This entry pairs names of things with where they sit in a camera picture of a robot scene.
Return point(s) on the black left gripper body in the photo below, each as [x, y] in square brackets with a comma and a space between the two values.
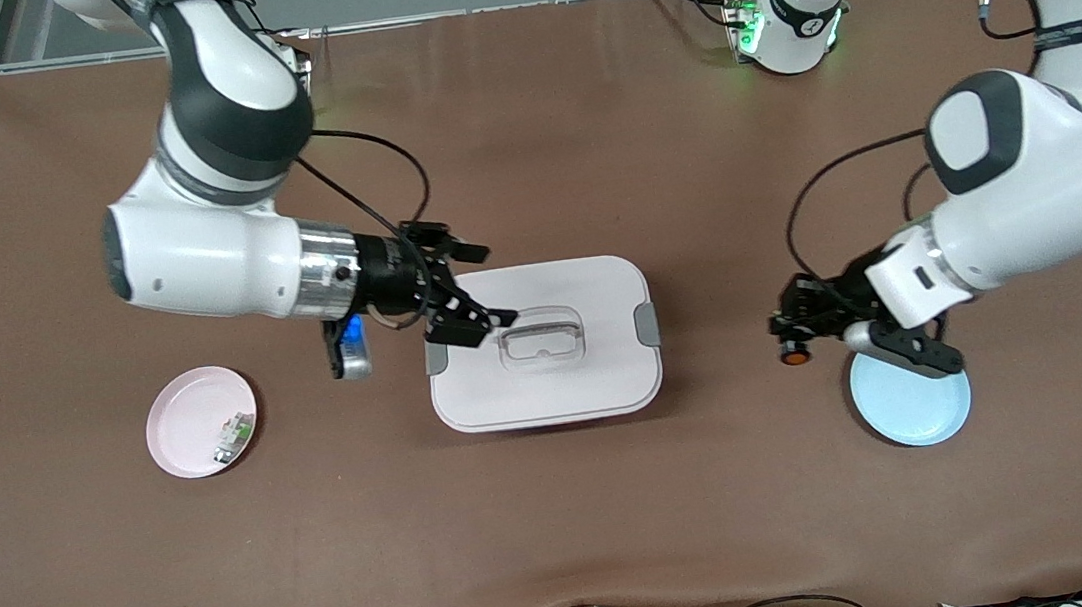
[834, 301]

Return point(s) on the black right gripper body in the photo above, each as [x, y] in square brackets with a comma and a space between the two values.
[391, 273]

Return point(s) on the orange push button switch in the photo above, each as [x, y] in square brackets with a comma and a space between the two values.
[793, 354]

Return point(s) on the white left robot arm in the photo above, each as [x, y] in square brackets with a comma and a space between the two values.
[1022, 193]

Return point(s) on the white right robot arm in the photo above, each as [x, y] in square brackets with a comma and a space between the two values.
[196, 269]

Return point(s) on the grey box latch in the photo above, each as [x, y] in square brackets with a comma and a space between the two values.
[647, 325]
[436, 360]

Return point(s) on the white lidded storage box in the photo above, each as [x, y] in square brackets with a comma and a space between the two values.
[560, 392]

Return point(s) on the light blue round plate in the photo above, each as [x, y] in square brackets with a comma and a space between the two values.
[914, 410]

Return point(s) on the brown table cover sheet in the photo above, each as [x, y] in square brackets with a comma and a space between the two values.
[563, 512]

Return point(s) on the pink round plate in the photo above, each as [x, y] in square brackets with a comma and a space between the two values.
[186, 421]

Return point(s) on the green push button switch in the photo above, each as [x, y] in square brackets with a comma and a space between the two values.
[233, 438]

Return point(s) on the silver table edge rail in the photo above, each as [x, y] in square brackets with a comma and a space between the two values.
[520, 7]

